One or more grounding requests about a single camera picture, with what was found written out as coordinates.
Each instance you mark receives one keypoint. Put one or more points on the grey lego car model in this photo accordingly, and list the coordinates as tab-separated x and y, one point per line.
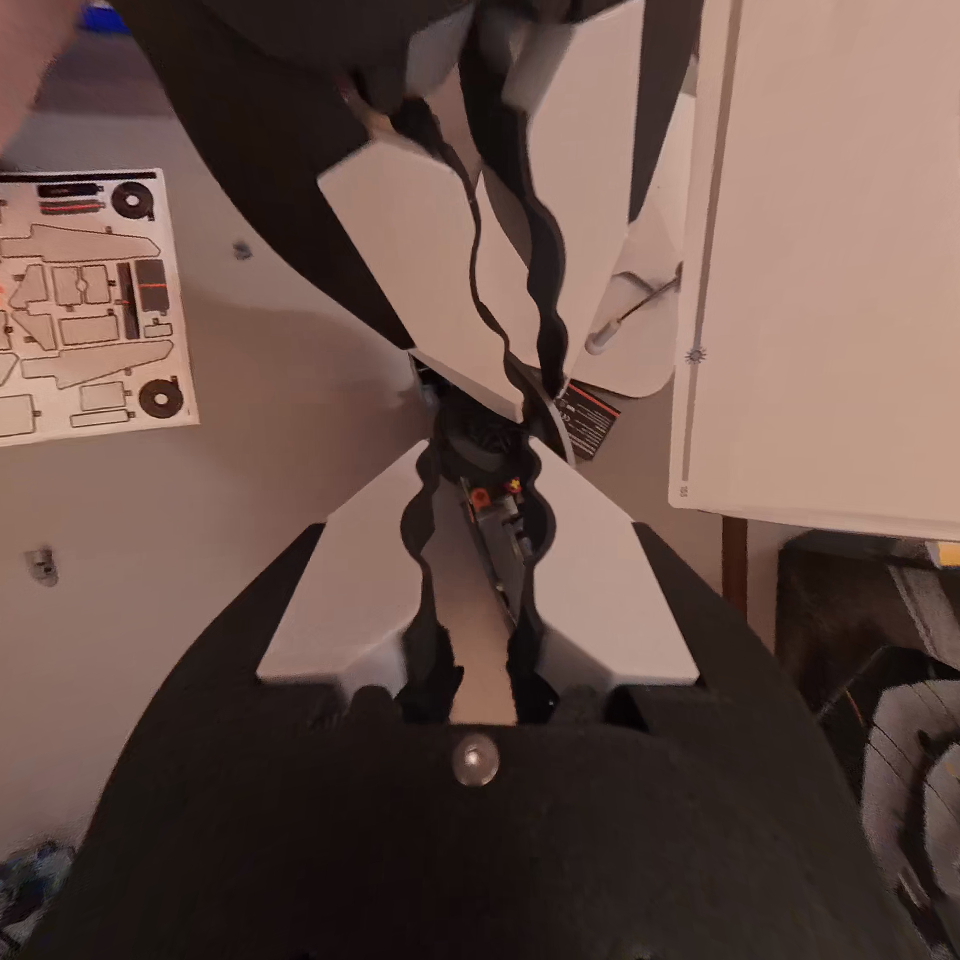
487	525

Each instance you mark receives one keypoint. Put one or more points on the person's left forearm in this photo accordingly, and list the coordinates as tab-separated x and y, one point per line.
30	60

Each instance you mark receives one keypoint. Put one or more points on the plastic bag of lego pieces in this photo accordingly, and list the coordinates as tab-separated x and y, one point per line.
34	892

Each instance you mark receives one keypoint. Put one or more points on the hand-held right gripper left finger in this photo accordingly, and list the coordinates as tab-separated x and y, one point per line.
345	592

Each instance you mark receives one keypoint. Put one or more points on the blue box with tag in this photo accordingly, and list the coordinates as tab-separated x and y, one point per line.
105	16

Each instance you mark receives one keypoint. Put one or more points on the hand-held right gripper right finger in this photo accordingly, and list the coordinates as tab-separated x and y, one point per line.
607	592

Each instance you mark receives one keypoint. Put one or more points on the white stand base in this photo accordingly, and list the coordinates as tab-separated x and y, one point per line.
637	367

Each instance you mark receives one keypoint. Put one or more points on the white instruction booklet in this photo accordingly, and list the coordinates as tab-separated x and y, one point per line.
825	262

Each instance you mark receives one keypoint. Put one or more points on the small grey lego piece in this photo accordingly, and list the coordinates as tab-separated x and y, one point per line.
43	566
241	250

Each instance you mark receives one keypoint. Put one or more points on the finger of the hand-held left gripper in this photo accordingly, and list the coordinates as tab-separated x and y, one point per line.
592	187
405	262

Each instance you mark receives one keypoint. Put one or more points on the sticker sheet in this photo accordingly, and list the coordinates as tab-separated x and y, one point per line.
90	315

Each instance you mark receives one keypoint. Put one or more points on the black battery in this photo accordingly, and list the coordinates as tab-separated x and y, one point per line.
592	420

